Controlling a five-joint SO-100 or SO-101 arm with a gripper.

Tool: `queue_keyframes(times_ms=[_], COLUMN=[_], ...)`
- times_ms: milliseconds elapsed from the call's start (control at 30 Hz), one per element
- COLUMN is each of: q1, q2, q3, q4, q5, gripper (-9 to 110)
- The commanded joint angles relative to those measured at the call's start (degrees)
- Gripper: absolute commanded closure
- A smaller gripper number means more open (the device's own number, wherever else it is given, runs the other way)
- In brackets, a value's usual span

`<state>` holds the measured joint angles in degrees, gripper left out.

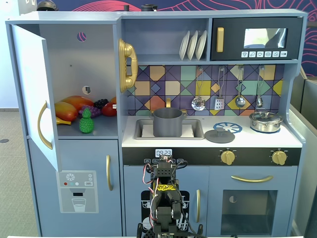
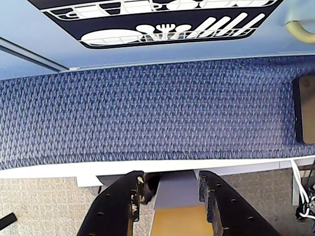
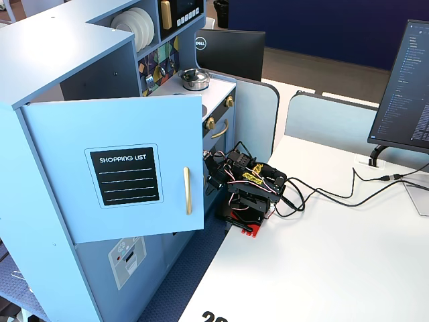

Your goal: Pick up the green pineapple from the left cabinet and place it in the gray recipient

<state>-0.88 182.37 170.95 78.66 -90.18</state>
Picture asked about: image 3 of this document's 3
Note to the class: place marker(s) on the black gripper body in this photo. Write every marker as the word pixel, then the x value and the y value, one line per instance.
pixel 212 166

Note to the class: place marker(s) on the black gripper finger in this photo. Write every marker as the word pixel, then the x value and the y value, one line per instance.
pixel 211 188
pixel 219 188

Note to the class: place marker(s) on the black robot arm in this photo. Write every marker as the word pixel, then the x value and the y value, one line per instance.
pixel 268 177

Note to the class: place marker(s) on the blue shopping list cabinet door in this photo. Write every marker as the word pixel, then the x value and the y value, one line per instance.
pixel 50 151

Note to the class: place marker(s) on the gold stove knob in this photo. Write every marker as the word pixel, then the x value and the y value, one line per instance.
pixel 229 101
pixel 211 123

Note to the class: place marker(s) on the red table clamp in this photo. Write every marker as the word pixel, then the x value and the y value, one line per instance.
pixel 253 230

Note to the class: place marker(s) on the light blue desk divider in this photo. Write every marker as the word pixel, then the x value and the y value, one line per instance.
pixel 258 117
pixel 328 117

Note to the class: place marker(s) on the steel pot with lid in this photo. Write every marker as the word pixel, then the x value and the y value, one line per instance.
pixel 193 80

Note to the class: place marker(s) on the steel slotted spatula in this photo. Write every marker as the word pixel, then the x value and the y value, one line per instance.
pixel 149 82

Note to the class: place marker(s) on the steel ladle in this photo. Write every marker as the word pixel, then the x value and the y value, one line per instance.
pixel 162 71

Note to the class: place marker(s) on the black Dell monitor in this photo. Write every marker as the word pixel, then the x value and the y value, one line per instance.
pixel 231 53

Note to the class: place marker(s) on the small steel spoon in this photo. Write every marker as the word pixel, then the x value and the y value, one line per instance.
pixel 172 62

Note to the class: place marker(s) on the blue ice dispenser door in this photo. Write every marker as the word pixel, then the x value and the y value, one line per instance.
pixel 110 285

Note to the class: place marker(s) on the black toy microwave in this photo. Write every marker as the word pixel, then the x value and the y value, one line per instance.
pixel 182 20

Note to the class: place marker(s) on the black trash bin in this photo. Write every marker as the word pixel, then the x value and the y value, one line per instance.
pixel 221 13

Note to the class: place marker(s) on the white toy plate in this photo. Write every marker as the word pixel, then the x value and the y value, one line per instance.
pixel 150 28
pixel 126 15
pixel 114 26

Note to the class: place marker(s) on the black monitor stand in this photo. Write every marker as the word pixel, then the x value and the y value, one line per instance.
pixel 378 154

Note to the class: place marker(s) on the blue wooden toy kitchen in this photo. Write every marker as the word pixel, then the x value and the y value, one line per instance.
pixel 67 50

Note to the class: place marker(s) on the gray flat device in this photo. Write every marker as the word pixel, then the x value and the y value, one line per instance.
pixel 419 198

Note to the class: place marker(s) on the lit computer monitor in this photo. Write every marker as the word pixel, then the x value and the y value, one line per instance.
pixel 405 87

